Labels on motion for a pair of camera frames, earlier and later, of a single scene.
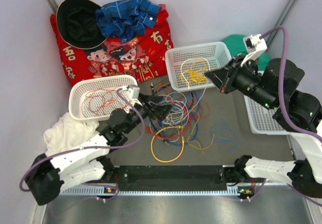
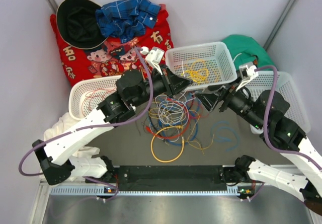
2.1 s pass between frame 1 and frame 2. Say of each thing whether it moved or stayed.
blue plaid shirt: stayed
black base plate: stayed
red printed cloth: stayed
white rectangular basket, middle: stayed
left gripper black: moved
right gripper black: moved
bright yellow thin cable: stayed
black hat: stayed
